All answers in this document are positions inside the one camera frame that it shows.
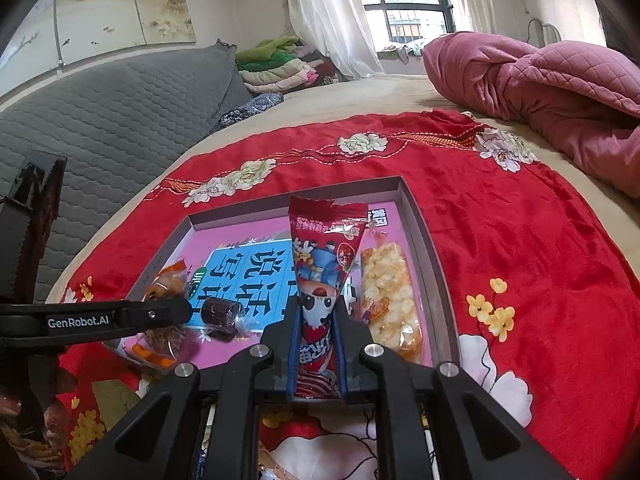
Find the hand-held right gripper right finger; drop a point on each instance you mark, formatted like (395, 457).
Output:
(352, 360)

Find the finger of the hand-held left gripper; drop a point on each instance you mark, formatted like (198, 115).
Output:
(155, 314)

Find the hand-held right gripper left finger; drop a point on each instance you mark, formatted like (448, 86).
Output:
(280, 355)

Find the orange nut snack packet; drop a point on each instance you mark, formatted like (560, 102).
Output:
(167, 280)

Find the brown candy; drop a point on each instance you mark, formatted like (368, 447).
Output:
(217, 312)

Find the red cartoon snack packet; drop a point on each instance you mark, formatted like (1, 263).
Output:
(320, 270)

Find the grey cardboard box tray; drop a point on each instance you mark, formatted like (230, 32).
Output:
(415, 240)

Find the clear puffed rice snack packet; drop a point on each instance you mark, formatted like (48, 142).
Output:
(390, 300)

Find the grey padded headboard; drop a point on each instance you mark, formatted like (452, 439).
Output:
(125, 110)

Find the red floral blanket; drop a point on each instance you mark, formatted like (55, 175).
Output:
(500, 240)

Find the blue patterned cloth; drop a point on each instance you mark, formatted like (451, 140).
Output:
(250, 107)

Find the beige bed sheet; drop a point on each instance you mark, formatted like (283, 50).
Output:
(380, 92)

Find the pile of folded clothes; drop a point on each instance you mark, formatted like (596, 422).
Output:
(280, 67)

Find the pink quilted duvet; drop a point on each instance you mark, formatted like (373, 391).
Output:
(550, 80)

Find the black framed window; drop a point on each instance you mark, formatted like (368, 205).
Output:
(405, 5)

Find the floral wall painting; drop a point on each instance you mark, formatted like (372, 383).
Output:
(110, 5)

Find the white metal chair frame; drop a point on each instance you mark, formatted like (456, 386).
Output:
(545, 30)

